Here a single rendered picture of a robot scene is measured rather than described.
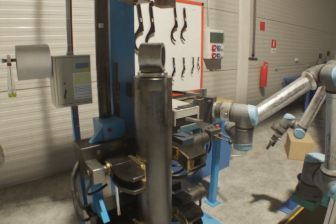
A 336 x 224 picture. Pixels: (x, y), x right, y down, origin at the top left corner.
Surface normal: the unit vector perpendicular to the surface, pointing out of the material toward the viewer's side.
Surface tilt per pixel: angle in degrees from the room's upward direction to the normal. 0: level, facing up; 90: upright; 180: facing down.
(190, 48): 90
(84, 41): 90
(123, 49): 90
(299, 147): 90
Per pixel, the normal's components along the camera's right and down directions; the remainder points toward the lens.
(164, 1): -0.35, 0.20
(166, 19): 0.60, 0.17
